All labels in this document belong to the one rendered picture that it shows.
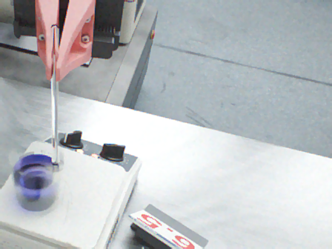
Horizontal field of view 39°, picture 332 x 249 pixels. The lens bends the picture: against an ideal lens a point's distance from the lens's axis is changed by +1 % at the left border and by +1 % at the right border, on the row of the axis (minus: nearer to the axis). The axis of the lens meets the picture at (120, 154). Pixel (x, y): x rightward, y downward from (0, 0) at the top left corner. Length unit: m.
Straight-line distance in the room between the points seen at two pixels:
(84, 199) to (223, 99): 1.57
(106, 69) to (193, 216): 0.90
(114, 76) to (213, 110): 0.65
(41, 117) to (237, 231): 0.33
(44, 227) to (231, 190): 0.29
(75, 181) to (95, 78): 0.91
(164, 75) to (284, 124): 0.55
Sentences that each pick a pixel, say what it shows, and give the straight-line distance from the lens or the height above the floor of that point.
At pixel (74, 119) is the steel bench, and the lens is 0.71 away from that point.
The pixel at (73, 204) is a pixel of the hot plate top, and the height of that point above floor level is 0.84.
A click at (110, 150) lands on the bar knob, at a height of 0.81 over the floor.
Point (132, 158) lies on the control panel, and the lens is 0.61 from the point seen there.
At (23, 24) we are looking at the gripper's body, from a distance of 0.47.
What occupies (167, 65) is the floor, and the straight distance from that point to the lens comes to 2.13.
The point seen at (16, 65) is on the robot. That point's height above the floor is 0.37.
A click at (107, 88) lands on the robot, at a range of 1.37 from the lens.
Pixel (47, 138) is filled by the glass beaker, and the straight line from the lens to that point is 0.46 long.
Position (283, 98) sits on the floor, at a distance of 2.14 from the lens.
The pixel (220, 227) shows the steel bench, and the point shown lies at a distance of 0.62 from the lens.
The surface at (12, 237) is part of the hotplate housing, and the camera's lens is 0.50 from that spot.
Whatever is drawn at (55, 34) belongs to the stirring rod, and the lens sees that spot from 0.36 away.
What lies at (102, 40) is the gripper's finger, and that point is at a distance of 0.44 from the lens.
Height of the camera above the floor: 1.24
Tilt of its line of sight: 47 degrees down
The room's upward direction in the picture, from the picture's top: 9 degrees clockwise
